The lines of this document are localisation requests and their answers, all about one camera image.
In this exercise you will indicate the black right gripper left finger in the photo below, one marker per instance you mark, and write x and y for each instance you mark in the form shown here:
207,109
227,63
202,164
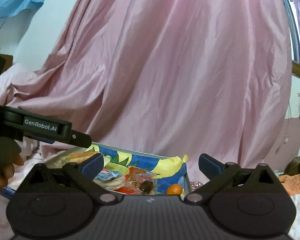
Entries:
83,174

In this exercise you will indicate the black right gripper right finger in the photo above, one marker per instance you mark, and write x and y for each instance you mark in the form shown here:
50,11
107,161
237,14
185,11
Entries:
219,176

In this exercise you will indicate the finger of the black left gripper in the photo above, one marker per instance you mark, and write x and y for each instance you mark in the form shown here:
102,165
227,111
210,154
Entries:
80,139

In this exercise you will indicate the toast bread packet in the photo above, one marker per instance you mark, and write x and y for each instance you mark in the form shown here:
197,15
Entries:
79,158

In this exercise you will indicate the orange red snack packet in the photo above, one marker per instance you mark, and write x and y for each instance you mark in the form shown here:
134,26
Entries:
135,177

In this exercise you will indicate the person's left hand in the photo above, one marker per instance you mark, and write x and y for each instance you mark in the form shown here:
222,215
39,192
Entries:
8,171

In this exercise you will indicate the round biscuit packet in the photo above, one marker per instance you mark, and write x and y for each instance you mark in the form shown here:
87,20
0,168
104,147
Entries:
111,180

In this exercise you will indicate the grey cardboard box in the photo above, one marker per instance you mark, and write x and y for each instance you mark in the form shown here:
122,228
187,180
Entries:
59,160

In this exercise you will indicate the floral bed sheet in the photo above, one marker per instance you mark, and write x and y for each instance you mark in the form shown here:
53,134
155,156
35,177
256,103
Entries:
32,157

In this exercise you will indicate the orange mandarin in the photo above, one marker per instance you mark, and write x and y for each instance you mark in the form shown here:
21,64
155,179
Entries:
174,189

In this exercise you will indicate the blue yellow patterned liner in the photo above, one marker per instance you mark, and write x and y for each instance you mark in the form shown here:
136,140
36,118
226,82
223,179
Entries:
168,170

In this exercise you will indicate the pink pillow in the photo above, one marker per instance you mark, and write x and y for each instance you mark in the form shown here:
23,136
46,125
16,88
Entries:
18,73

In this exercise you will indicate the dark brown chocolate piece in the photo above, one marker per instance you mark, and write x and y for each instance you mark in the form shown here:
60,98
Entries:
146,187

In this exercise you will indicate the orange garment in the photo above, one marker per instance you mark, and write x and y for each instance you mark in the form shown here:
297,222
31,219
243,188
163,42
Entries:
290,183

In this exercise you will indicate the pink satin curtain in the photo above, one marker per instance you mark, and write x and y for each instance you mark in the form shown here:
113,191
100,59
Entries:
169,77

